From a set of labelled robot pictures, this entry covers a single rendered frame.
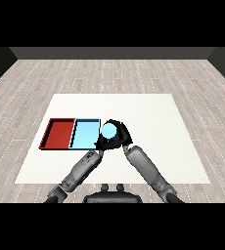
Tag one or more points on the dark grey robot body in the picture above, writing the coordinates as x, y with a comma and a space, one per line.
112, 196

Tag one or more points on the light blue shallow open box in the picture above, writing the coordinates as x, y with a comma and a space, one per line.
84, 134

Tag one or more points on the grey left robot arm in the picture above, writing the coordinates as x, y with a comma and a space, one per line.
79, 172

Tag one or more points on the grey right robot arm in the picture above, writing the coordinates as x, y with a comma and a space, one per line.
150, 172

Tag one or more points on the red shallow open box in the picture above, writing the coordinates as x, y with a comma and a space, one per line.
58, 133

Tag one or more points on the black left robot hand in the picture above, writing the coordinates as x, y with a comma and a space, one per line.
102, 144

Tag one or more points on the small blue can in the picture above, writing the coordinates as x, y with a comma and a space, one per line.
108, 131

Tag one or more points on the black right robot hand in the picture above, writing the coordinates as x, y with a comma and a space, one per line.
122, 133

